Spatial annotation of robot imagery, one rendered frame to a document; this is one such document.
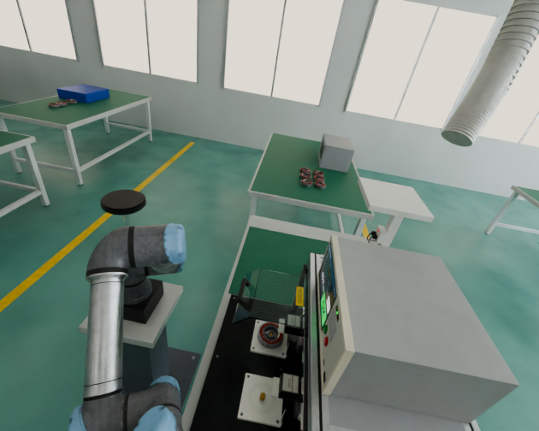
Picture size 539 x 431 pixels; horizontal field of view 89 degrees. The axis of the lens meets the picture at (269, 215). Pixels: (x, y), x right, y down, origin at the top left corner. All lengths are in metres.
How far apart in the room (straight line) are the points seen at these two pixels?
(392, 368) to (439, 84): 5.19
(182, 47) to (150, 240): 4.98
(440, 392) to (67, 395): 1.90
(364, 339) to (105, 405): 0.59
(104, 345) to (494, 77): 1.93
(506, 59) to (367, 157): 3.98
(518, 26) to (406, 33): 3.53
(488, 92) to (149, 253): 1.71
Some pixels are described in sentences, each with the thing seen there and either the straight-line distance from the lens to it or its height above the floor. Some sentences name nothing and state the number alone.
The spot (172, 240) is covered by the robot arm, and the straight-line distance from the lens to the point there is 0.79.
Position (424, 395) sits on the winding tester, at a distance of 0.88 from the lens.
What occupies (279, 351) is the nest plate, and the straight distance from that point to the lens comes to 1.28.
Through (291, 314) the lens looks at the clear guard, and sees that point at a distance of 1.03.
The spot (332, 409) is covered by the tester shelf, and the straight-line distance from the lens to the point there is 0.86.
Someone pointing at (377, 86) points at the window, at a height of 1.45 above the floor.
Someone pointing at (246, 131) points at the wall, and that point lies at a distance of 5.49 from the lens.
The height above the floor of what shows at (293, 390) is 0.92.
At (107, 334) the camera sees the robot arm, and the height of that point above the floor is 1.24.
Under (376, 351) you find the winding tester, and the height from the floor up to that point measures 1.32.
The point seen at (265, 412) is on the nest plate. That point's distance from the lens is 1.17.
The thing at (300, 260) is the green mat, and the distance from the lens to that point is 1.73.
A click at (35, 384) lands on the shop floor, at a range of 2.29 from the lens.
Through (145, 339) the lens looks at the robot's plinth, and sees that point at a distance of 1.35.
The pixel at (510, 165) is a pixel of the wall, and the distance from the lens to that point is 6.71.
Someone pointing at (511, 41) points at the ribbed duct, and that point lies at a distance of 1.94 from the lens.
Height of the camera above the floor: 1.86
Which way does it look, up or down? 33 degrees down
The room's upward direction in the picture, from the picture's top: 10 degrees clockwise
